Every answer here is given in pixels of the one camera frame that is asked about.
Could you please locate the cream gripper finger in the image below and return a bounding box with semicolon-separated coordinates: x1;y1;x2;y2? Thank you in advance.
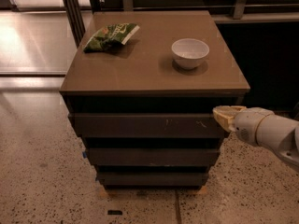
213;110;239;133
213;105;246;116

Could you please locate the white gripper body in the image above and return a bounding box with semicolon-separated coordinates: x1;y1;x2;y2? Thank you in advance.
234;107;274;147

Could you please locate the drawer dark brown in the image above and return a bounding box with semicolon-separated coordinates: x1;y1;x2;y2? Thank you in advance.
68;113;228;138
85;148;220;167
97;172;208;186

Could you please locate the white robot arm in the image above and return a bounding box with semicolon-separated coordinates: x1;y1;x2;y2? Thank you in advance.
213;105;299;171

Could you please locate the brown drawer cabinet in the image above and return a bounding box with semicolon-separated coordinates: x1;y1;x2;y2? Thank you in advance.
59;10;251;191

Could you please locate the white bowl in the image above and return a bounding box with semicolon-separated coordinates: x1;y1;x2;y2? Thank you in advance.
171;38;209;70

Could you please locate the green chip bag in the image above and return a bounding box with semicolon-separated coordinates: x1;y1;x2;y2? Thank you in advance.
83;23;139;52

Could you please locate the metal railing frame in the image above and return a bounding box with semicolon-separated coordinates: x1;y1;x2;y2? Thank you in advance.
63;0;299;43

